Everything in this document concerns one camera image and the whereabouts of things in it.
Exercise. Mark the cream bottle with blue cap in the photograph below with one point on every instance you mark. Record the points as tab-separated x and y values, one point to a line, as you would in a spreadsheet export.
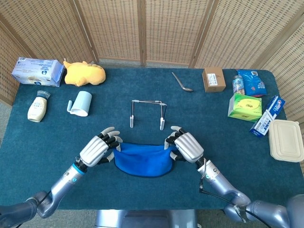
38	108

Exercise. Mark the woven bamboo folding screen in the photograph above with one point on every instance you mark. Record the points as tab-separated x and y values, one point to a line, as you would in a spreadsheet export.
171	31

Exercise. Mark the small clear snack jar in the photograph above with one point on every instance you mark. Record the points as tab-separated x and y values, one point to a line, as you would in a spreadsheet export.
238	85

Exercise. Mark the teal carpet table cover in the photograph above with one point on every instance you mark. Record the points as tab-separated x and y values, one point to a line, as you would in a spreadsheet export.
47	154

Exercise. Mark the blue cloth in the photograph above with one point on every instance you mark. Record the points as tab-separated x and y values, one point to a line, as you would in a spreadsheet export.
145	161

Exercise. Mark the white and purple carton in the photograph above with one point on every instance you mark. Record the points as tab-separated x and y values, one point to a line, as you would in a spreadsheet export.
35	71

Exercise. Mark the beige lidded food container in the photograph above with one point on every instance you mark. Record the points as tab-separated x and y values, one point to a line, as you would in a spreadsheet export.
286	140

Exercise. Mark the small brown cardboard box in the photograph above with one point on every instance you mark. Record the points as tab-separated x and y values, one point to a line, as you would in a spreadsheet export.
213	79

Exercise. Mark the blue and white toothpaste box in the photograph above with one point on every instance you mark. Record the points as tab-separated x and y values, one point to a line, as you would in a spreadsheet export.
270	114

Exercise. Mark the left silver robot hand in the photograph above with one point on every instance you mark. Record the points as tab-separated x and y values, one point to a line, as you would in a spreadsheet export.
93	150

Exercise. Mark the grey robot torso base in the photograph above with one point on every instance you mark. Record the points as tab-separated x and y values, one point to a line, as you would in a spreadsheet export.
147	219

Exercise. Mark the yellow plush toy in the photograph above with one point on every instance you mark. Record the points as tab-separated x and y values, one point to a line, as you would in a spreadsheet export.
85	74

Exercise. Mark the blue snack bag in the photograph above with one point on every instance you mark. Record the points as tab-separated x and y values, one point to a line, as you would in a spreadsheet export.
255	83

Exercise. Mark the green tissue pack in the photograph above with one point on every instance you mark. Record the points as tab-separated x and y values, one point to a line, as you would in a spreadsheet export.
244	108

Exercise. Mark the pale blue plastic cup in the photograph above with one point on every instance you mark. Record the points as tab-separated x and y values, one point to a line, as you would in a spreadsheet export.
83	102

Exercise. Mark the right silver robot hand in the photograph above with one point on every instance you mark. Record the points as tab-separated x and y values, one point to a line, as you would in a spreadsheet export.
188	147

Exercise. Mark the metal spoon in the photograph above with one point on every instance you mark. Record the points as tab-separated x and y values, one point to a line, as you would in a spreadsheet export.
187	89

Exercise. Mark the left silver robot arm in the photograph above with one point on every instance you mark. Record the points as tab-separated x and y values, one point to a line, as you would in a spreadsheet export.
61	187

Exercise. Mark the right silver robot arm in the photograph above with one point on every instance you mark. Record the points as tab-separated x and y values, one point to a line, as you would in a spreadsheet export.
221	183

